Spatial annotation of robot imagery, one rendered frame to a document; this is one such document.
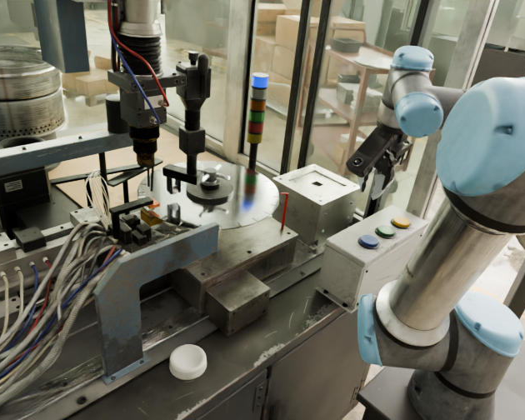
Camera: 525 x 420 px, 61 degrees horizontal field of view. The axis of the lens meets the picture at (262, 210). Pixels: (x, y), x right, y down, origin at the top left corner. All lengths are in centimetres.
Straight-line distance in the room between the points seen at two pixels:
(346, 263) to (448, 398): 33
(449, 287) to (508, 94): 27
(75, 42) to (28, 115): 59
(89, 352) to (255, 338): 33
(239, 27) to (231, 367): 106
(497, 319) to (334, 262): 37
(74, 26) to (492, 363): 91
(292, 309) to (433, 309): 45
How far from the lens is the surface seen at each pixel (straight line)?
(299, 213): 121
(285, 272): 112
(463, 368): 83
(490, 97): 47
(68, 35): 91
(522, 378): 225
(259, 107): 124
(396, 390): 95
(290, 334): 99
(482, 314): 82
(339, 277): 104
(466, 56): 111
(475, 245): 56
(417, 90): 85
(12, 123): 148
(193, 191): 102
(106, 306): 79
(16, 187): 124
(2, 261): 103
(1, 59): 169
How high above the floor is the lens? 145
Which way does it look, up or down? 31 degrees down
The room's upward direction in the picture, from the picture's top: 6 degrees clockwise
